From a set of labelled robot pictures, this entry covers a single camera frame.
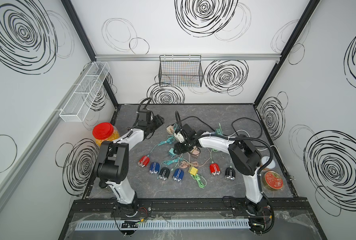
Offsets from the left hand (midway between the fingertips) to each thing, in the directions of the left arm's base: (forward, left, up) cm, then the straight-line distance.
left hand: (161, 120), depth 95 cm
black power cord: (+7, -50, -11) cm, 51 cm away
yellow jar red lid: (-15, +29, +6) cm, 33 cm away
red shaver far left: (-24, +9, -10) cm, 27 cm away
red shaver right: (-27, -33, -9) cm, 44 cm away
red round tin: (-33, -62, -8) cm, 71 cm away
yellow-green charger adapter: (-29, -20, -9) cm, 36 cm away
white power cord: (+2, -59, -12) cm, 60 cm away
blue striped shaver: (-31, -12, -10) cm, 35 cm away
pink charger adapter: (-17, -21, -9) cm, 29 cm away
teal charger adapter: (-18, -7, -9) cm, 22 cm away
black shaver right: (-30, -41, -9) cm, 51 cm away
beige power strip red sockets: (-12, -11, 0) cm, 16 cm away
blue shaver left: (-27, +2, -10) cm, 29 cm away
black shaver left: (-30, -4, -10) cm, 32 cm away
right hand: (-16, -11, -10) cm, 22 cm away
